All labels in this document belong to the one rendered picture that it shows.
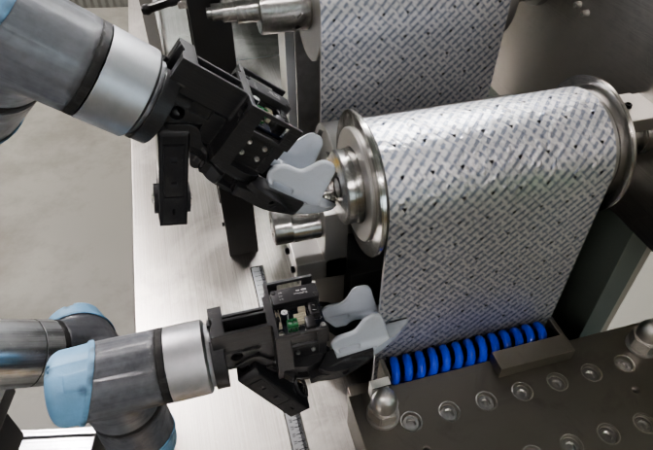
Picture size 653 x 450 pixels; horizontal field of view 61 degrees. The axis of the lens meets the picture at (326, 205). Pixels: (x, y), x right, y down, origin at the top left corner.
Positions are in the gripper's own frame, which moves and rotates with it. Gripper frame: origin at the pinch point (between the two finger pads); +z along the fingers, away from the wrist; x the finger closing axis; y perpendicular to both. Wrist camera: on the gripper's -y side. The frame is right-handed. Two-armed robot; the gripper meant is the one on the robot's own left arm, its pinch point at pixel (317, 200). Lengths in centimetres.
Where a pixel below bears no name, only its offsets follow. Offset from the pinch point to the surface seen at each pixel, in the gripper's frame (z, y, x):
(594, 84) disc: 16.9, 25.5, 0.2
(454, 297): 17.7, 0.0, -7.3
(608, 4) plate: 20.5, 33.2, 10.2
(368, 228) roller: 2.2, 2.8, -5.9
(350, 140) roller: -1.5, 7.2, 0.5
